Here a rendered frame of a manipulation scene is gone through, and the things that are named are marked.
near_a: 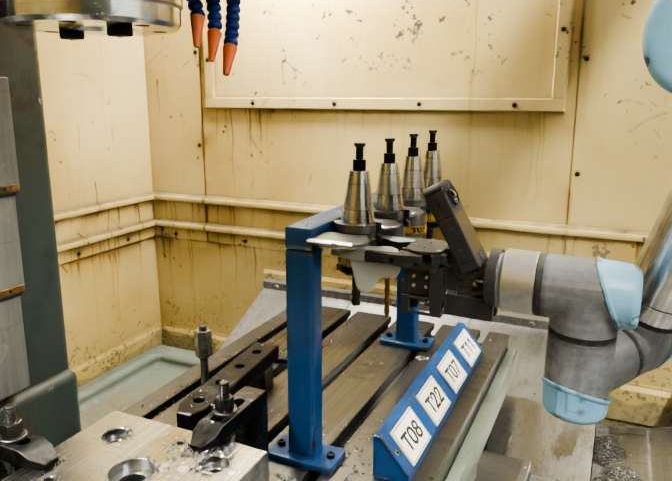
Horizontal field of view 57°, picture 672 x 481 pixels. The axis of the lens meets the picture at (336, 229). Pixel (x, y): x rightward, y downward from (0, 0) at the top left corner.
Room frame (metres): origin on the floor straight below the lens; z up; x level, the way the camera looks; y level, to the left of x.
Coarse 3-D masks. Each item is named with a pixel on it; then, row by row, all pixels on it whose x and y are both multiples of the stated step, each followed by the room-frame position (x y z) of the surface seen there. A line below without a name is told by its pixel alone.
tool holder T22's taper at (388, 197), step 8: (384, 168) 0.89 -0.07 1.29; (392, 168) 0.89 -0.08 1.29; (384, 176) 0.89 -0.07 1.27; (392, 176) 0.89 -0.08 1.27; (384, 184) 0.89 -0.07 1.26; (392, 184) 0.89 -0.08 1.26; (400, 184) 0.90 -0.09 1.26; (376, 192) 0.90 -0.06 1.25; (384, 192) 0.89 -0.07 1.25; (392, 192) 0.88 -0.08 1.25; (400, 192) 0.89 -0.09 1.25; (376, 200) 0.89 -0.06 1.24; (384, 200) 0.88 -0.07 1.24; (392, 200) 0.88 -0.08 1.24; (400, 200) 0.89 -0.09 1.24; (376, 208) 0.89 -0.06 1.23; (384, 208) 0.88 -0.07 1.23; (392, 208) 0.88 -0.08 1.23; (400, 208) 0.89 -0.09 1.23
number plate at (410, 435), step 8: (408, 408) 0.81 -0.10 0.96; (408, 416) 0.79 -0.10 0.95; (416, 416) 0.81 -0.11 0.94; (400, 424) 0.77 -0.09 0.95; (408, 424) 0.78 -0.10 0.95; (416, 424) 0.79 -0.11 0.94; (392, 432) 0.74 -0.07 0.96; (400, 432) 0.75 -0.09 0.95; (408, 432) 0.77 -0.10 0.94; (416, 432) 0.78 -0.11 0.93; (424, 432) 0.79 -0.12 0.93; (400, 440) 0.74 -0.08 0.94; (408, 440) 0.75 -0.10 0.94; (416, 440) 0.77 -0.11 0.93; (424, 440) 0.78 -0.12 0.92; (400, 448) 0.74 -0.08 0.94; (408, 448) 0.74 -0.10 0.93; (416, 448) 0.76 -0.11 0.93; (424, 448) 0.77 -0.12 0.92; (408, 456) 0.73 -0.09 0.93; (416, 456) 0.74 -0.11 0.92
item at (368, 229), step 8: (336, 224) 0.79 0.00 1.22; (344, 224) 0.78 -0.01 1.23; (352, 224) 0.78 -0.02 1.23; (368, 224) 0.78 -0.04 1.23; (376, 224) 0.80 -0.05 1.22; (344, 232) 0.78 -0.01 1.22; (352, 232) 0.77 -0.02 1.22; (360, 232) 0.77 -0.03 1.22; (368, 232) 0.78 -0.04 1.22; (376, 232) 0.80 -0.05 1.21; (376, 240) 0.80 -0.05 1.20
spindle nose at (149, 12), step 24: (0, 0) 0.55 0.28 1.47; (24, 0) 0.53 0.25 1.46; (48, 0) 0.52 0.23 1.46; (72, 0) 0.52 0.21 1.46; (96, 0) 0.53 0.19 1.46; (120, 0) 0.54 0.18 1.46; (144, 0) 0.55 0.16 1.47; (168, 0) 0.58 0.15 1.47; (24, 24) 0.56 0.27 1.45; (48, 24) 0.56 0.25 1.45; (72, 24) 0.56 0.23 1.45; (96, 24) 0.56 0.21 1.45; (120, 24) 0.56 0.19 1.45; (144, 24) 0.56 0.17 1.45; (168, 24) 0.58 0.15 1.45
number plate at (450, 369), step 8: (448, 352) 1.00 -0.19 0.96; (448, 360) 0.98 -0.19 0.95; (456, 360) 1.00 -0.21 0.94; (440, 368) 0.95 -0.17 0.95; (448, 368) 0.96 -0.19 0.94; (456, 368) 0.98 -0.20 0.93; (448, 376) 0.95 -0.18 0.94; (456, 376) 0.96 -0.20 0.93; (464, 376) 0.98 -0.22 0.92; (448, 384) 0.93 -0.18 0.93; (456, 384) 0.95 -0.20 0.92; (456, 392) 0.93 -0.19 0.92
